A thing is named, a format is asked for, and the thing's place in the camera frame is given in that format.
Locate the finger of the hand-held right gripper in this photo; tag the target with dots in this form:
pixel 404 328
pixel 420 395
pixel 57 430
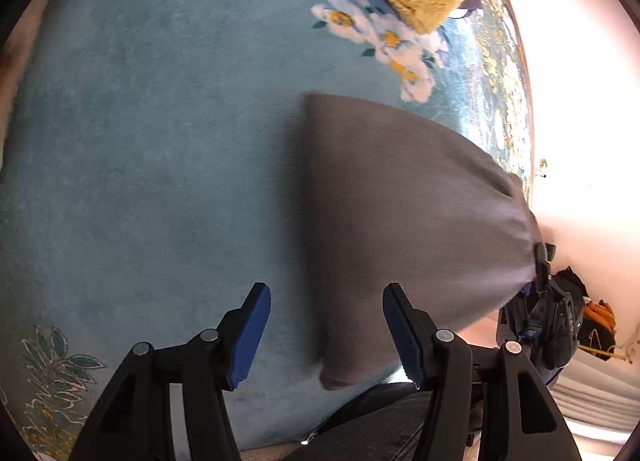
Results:
pixel 545 263

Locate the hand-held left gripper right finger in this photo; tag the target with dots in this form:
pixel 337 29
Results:
pixel 402 336

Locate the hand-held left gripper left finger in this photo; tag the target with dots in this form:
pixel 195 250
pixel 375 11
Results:
pixel 250 336

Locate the grey-blue pants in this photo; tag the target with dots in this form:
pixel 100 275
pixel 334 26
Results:
pixel 400 211

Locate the black and orange bag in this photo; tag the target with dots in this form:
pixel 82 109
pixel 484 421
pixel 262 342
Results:
pixel 595 316

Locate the blue floral blanket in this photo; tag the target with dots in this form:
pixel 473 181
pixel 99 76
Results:
pixel 150 166

